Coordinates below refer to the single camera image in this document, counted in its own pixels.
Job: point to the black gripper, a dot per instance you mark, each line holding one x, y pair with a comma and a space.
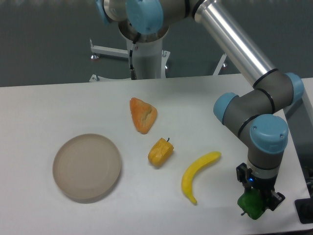
263, 180

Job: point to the green toy pepper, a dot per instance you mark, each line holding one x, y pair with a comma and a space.
251, 203

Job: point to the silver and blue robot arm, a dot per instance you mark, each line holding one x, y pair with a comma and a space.
250, 117

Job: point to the yellow toy pepper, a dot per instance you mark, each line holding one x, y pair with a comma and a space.
160, 152

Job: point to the black device at table edge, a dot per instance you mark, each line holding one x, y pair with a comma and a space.
304, 208

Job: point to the yellow toy banana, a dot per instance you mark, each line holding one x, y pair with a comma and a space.
193, 169

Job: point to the orange toy bread slice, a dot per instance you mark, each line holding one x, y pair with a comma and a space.
143, 115

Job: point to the beige round plate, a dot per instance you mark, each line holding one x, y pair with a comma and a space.
87, 167

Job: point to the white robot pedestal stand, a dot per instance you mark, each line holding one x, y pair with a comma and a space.
183, 49

